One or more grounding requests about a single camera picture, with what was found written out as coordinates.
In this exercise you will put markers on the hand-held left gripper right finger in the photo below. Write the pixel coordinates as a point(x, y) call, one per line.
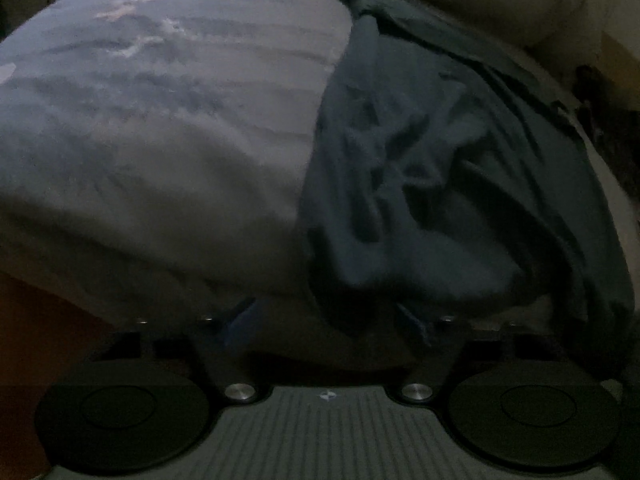
point(415, 327)

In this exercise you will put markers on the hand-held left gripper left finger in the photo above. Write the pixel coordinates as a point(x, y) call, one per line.
point(237, 327)

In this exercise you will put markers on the dark blue shirt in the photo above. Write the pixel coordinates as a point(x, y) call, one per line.
point(440, 170)

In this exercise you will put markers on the grey cloth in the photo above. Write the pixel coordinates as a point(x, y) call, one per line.
point(607, 120)

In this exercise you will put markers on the white rolled comforter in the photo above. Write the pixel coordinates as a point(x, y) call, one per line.
point(510, 5)

